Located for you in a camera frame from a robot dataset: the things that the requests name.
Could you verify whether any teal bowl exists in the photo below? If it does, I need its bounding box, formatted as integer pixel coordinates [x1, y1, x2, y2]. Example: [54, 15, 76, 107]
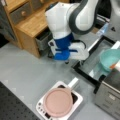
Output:
[100, 49, 120, 71]

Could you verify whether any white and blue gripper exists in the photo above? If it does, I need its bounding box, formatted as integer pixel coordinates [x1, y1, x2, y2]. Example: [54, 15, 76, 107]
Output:
[48, 35, 89, 61]

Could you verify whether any white pan handle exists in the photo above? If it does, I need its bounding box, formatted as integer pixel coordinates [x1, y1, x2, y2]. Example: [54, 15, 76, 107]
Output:
[68, 78, 79, 90]

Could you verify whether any silver toaster oven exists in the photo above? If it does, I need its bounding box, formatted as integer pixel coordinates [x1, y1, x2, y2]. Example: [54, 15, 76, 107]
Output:
[95, 69, 120, 120]

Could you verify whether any pink pan lid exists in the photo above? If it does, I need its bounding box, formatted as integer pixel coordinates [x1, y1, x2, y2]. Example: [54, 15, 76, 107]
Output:
[43, 88, 73, 118]

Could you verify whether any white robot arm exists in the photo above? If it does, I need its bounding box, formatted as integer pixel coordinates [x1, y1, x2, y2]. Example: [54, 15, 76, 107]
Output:
[45, 0, 100, 61]

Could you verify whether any white induction cooker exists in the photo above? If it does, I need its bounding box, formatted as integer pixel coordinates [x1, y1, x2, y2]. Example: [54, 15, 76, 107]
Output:
[36, 80, 83, 120]

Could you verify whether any wooden drawer cabinet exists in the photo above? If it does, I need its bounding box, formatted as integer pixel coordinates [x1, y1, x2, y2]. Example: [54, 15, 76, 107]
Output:
[0, 0, 70, 58]

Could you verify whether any open grey drawer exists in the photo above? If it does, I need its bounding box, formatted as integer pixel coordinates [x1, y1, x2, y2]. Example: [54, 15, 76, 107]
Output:
[36, 31, 52, 50]

